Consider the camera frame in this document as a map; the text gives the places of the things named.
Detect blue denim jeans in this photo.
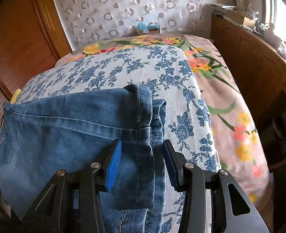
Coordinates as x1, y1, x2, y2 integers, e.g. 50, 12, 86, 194
0, 85, 166, 232

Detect pink floral blanket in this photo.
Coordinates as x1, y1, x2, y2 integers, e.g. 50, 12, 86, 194
56, 34, 272, 207

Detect wooden side cabinet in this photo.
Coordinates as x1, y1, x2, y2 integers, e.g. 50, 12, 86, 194
210, 14, 286, 170

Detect blue floral white quilt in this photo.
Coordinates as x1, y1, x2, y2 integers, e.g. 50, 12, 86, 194
17, 45, 220, 172

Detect wooden louvered wardrobe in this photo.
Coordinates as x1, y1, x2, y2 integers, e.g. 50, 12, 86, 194
0, 0, 71, 126

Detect cardboard box on cabinet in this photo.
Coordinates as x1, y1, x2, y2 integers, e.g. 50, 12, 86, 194
227, 10, 255, 28

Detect circle pattern sheer curtain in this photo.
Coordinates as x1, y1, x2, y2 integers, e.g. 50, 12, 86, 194
54, 0, 202, 50

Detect window with wooden frame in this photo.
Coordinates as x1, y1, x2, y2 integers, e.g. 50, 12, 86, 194
262, 0, 286, 39

